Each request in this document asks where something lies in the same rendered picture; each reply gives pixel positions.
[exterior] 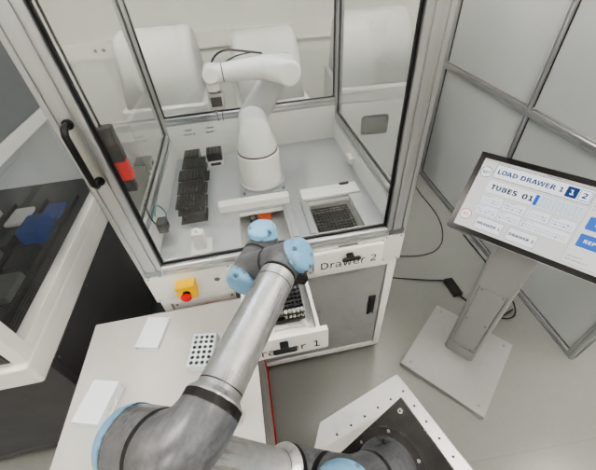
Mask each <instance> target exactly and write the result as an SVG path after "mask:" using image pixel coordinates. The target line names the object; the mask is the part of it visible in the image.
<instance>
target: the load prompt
mask: <svg viewBox="0 0 596 470"><path fill-rule="evenodd" d="M492 177H493V178H496V179H500V180H503V181H507V182H509V183H512V184H516V185H519V186H523V187H528V188H531V189H534V190H537V191H541V192H544V193H547V194H550V195H553V196H557V197H560V198H564V199H567V200H572V201H575V202H579V203H582V204H585V205H588V206H589V205H590V204H591V202H592V200H593V198H594V197H595V195H596V190H593V189H589V188H585V187H580V186H576V185H573V184H569V183H565V182H563V181H559V180H555V179H552V178H548V177H545V176H542V175H538V174H534V173H528V172H525V171H522V170H518V169H514V168H511V167H507V166H504V165H501V164H498V165H497V167H496V169H495V171H494V173H493V175H492Z"/></svg>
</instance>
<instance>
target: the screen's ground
mask: <svg viewBox="0 0 596 470"><path fill-rule="evenodd" d="M498 164H501V165H504V166H507V167H511V168H514V169H518V170H522V171H525V172H528V173H534V174H538V175H542V176H545V177H548V178H552V179H555V180H559V181H563V182H565V183H569V184H573V185H576V186H580V187H585V188H589V189H593V190H596V187H592V186H588V185H584V184H581V183H577V182H574V181H570V180H567V179H563V178H560V177H557V176H553V175H549V174H545V173H540V172H536V171H532V170H529V169H525V168H521V167H519V166H515V165H511V164H507V163H504V162H501V161H497V160H494V159H487V158H486V159H485V160H484V162H483V164H482V166H483V165H486V166H490V167H493V168H495V169H496V167H497V165H498ZM482 166H481V168H482ZM481 168H480V170H481ZM480 170H479V172H480ZM479 172H478V173H479ZM524 190H527V191H531V192H533V193H536V194H540V195H543V196H546V197H550V198H552V199H556V200H561V201H565V202H568V203H571V204H574V205H577V206H580V207H584V208H587V211H586V212H585V214H584V215H583V217H582V219H581V221H579V220H576V219H573V218H570V217H567V216H564V215H561V214H556V213H553V212H550V211H547V210H544V209H541V208H538V207H535V206H532V205H529V204H526V203H523V202H520V201H519V200H520V197H521V195H522V193H523V191H524ZM483 193H487V194H490V195H493V196H495V197H498V198H502V199H505V200H510V201H513V202H516V203H518V204H521V205H524V206H528V207H531V208H534V209H536V210H539V211H542V212H545V213H548V214H553V215H556V216H559V217H562V218H565V219H568V220H571V221H574V222H576V223H579V224H578V226H577V228H576V229H575V232H574V234H573V235H572V237H571V239H570V241H569V242H568V243H567V245H566V244H563V243H560V242H556V241H553V240H551V239H548V238H545V237H543V236H540V235H537V234H534V233H532V232H530V231H527V230H524V229H521V228H517V227H514V226H511V225H508V224H506V223H504V222H501V221H498V220H495V219H492V218H490V217H488V216H485V215H482V214H477V213H475V212H473V213H472V215H471V217H470V219H469V220H466V219H463V218H461V217H459V216H458V214H459V213H460V211H461V209H462V207H463V206H464V207H467V208H469V209H472V210H474V211H475V209H476V208H477V206H478V203H479V201H480V199H481V197H482V195H483ZM462 207H461V209H460V211H459V213H458V214H457V216H456V218H455V220H454V222H453V223H456V224H459V225H461V226H464V227H466V228H471V229H473V230H475V231H477V232H480V233H483V234H485V235H488V236H490V237H493V238H495V239H497V240H500V241H502V242H507V243H509V244H512V245H514V246H517V247H519V248H521V249H524V250H526V251H529V252H532V253H534V254H537V255H539V256H543V257H545V258H548V259H550V260H553V261H556V262H558V263H561V264H563V265H565V266H568V267H570V268H573V269H575V270H580V271H582V272H585V273H587V274H589V275H592V276H594V277H596V253H594V252H591V251H589V250H586V249H584V248H581V247H578V246H575V243H576V241H577V239H578V238H579V236H580V234H581V233H583V234H586V235H589V236H591V237H594V238H596V232H593V231H589V230H586V229H584V227H585V226H586V224H587V223H588V221H589V219H590V217H591V216H593V217H596V195H595V197H594V198H593V200H592V202H591V204H590V205H589V206H588V205H585V204H582V203H579V202H575V201H572V200H567V199H564V198H560V197H557V196H553V195H550V194H547V193H544V192H541V191H537V190H534V189H531V188H528V187H523V186H519V185H516V184H512V183H509V182H507V181H503V180H500V179H496V178H493V177H491V179H488V178H485V177H481V176H478V175H477V177H476V179H475V181H474V183H473V185H472V186H471V188H470V190H469V192H468V194H467V196H466V198H465V200H464V203H463V205H462ZM478 215H480V216H483V217H485V218H488V219H491V220H493V221H495V222H498V223H501V224H504V225H505V226H504V228H503V230H502V232H501V233H500V235H499V237H498V236H495V235H492V234H491V233H488V232H486V231H483V230H480V229H478V228H473V227H472V226H473V224H474V222H475V220H476V218H477V216H478ZM509 227H512V228H516V229H518V230H521V231H524V232H527V233H530V234H532V235H534V236H537V237H539V239H538V241H537V242H536V244H535V246H534V249H530V248H527V247H525V246H522V245H519V244H517V243H514V242H511V241H508V240H506V239H504V237H505V235H506V232H507V230H508V228H509Z"/></svg>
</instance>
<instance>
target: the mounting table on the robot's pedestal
mask: <svg viewBox="0 0 596 470"><path fill-rule="evenodd" d="M400 397H402V398H403V399H404V401H405V402H406V404H407V405H408V406H409V408H410V409H411V411H412V412H413V414H414V415H415V416H416V418H417V419H418V420H419V422H420V423H421V424H422V426H423V428H424V429H425V430H426V432H427V433H428V434H429V435H430V436H431V438H432V439H433V440H434V442H435V443H436V444H437V446H438V448H439V449H440V450H441V452H442V453H443V454H444V456H445V457H446V458H447V460H448V461H449V463H450V464H451V466H452V467H453V468H454V470H473V469H472V468H471V467H470V466H469V464H468V463H467V462H466V461H465V459H464V458H463V456H462V455H461V454H460V453H459V451H458V450H457V449H456V448H455V447H454V446H453V445H452V443H451V442H450V441H449V439H448V438H447V437H446V435H445V434H444V433H443V432H442V430H441V429H440V428H439V427H438V425H437V424H436V422H435V421H434V420H433V419H432V417H431V416H430V415H429V413H428V412H427V411H426V410H425V408H424V407H423V406H422V404H421V403H420V402H419V400H418V399H417V398H416V397H415V395H414V394H413V393H412V391H411V390H410V389H409V387H408V386H407V385H406V384H405V382H404V381H402V379H401V378H400V377H399V376H398V375H394V376H393V377H392V378H390V379H389V380H387V381H385V382H383V383H382V384H380V385H379V386H377V387H376V388H374V389H372V390H371V391H369V392H368V393H366V394H364V395H362V396H361V397H359V398H357V399H356V400H354V401H353V402H352V403H351V404H349V405H347V406H346V407H344V408H342V409H340V410H339V411H337V412H336V413H334V414H333V415H331V416H329V417H328V418H326V419H325V420H323V421H321V422H320V425H319V430H318V434H317V438H316V442H315V446H314V448H315V449H324V448H326V447H327V446H329V445H330V444H332V443H333V442H335V441H336V440H338V439H339V438H341V437H342V436H344V435H346V434H348V433H349V432H351V431H352V430H353V429H354V428H356V427H357V426H359V425H360V424H362V423H363V422H365V421H367V420H368V419H370V418H371V417H373V416H374V415H376V414H377V413H379V412H380V411H382V410H383V409H385V408H387V407H388V406H390V405H393V404H394V403H395V402H396V401H397V400H398V399H399V398H400Z"/></svg>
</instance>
